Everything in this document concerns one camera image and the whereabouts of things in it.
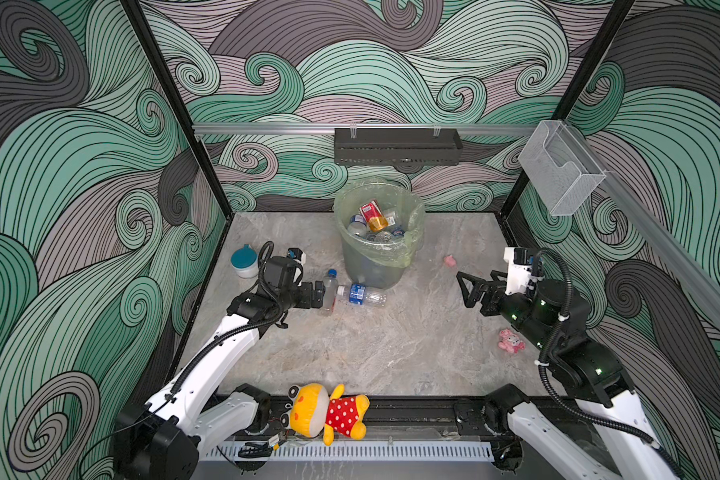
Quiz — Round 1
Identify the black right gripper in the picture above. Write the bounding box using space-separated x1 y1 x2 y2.
462 267 566 357

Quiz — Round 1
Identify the clear bottle blue label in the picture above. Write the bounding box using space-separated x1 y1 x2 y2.
337 284 387 307

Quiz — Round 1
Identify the small bottle blue white label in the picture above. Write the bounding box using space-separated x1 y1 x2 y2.
347 214 369 238

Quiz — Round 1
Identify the red yellow label tea bottle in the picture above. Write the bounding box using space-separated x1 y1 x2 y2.
359 200 389 233

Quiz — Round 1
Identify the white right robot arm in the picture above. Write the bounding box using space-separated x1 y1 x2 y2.
456 258 682 479

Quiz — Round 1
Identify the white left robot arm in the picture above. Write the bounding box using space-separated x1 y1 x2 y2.
110 248 325 479

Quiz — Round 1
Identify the grey mesh waste bin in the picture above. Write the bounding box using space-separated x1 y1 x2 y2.
335 182 424 290

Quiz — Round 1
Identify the green plastic bin liner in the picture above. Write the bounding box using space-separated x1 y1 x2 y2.
333 178 426 269

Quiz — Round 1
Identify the small pink pig toy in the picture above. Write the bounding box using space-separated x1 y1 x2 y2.
443 255 457 268

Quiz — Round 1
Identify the pink plush bunny toy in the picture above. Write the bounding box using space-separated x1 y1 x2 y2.
498 329 525 354

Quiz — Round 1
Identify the white jar teal lid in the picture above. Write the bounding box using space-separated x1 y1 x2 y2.
230 244 259 279

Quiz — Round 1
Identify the yellow plush toy red dress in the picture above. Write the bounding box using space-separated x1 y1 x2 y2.
280 383 370 446

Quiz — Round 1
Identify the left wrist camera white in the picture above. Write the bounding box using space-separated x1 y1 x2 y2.
286 247 306 266

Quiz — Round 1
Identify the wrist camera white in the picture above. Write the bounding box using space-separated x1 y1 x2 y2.
503 247 542 295
286 247 306 266

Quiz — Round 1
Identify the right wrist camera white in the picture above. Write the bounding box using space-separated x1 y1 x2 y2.
503 247 542 295

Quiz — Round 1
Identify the clear acrylic wall box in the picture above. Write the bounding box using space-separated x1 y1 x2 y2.
519 120 606 217

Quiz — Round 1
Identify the black wall shelf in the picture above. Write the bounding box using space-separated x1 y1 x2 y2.
333 129 464 172

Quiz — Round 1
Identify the white cable duct front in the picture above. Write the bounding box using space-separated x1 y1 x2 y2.
220 440 494 463

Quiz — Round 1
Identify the aluminium rail back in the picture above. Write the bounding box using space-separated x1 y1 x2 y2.
192 122 536 137

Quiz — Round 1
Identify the aluminium rail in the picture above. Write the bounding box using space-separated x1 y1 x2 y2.
572 129 720 331
192 122 536 137

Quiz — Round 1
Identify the aluminium rail right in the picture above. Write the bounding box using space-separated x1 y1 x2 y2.
572 129 720 331

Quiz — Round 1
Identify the black corner frame post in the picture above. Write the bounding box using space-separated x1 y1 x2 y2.
506 0 637 205

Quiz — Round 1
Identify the black left corner post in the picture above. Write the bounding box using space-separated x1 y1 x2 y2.
120 0 234 224

